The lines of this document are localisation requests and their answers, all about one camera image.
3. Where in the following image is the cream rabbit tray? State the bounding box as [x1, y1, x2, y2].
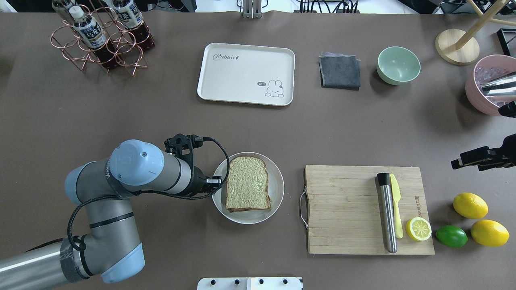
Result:
[197, 43, 295, 106]

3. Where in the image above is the wooden mug tree stand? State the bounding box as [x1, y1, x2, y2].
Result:
[435, 0, 516, 66]

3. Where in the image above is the pink bowl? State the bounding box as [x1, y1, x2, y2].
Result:
[466, 54, 516, 117]

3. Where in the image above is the tea bottle two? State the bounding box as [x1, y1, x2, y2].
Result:
[69, 5, 119, 69]

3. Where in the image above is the grey folded cloth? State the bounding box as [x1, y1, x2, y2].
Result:
[319, 52, 361, 90]

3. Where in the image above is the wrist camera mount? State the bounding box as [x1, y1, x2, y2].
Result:
[164, 134, 205, 168]
[450, 134, 516, 171]

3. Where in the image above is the tea bottle one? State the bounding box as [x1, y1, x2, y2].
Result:
[112, 0, 155, 51]

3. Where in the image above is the yellow lemon near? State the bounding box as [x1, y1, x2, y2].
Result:
[453, 193, 489, 219]

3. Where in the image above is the copper wire bottle rack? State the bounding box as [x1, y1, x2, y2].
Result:
[50, 0, 155, 75]

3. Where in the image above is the yellow plastic knife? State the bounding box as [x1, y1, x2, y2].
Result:
[389, 173, 404, 239]

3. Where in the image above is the yellow lemon far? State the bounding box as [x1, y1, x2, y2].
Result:
[470, 219, 510, 247]

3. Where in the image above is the wooden cutting board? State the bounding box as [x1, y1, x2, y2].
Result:
[304, 165, 429, 255]

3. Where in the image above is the white round plate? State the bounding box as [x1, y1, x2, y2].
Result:
[212, 152, 284, 224]

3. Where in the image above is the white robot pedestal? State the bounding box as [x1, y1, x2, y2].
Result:
[197, 277, 304, 290]

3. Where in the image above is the half lemon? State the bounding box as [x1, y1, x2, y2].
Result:
[406, 217, 432, 242]

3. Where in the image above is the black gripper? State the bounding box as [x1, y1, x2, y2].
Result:
[189, 166, 223, 197]

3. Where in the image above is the mint green bowl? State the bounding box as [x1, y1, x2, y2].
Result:
[376, 46, 421, 85]

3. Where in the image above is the plain bread slice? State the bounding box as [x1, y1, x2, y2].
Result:
[225, 156, 272, 212]

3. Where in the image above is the tea bottle three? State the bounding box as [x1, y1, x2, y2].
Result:
[51, 0, 77, 25]

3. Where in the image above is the yellow lemon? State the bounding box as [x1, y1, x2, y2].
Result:
[453, 193, 489, 219]
[470, 219, 510, 247]

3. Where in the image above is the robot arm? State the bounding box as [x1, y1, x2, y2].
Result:
[1, 134, 227, 290]

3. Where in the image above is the aluminium frame post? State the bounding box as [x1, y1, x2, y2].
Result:
[240, 0, 263, 19]

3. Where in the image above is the green lime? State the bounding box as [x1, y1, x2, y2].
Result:
[435, 225, 468, 248]

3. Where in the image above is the steel ice scoop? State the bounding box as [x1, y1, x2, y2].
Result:
[481, 72, 516, 117]

